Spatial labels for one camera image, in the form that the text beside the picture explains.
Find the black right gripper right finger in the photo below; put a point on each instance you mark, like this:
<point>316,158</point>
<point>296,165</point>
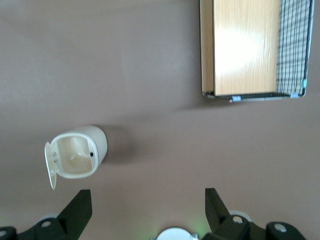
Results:
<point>225,225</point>

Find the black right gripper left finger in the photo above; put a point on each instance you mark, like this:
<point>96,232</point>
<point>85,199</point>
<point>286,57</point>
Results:
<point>67,222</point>

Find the cream plastic trash can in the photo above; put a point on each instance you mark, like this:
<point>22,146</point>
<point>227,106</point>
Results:
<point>100,143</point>

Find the brown table cover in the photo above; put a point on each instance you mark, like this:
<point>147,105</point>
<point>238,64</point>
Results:
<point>140,75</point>

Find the wooden basket lid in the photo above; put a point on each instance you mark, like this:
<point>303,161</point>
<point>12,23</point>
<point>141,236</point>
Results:
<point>245,47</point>

